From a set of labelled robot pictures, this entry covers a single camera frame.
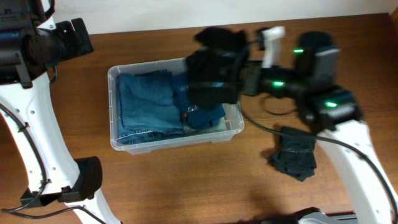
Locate black garment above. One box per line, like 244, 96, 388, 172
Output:
185, 27, 248, 109

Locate dark blue garment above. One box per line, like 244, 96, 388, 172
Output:
170, 72, 226, 129

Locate light blue jeans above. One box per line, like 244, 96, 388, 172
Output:
183, 118, 227, 136

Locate dark grey garment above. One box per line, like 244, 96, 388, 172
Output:
268, 126, 317, 182

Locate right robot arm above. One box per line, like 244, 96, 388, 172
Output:
244, 27, 397, 223

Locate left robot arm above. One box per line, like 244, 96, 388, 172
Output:
1, 0, 118, 223

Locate clear plastic storage container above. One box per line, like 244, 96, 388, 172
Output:
108, 58, 244, 154

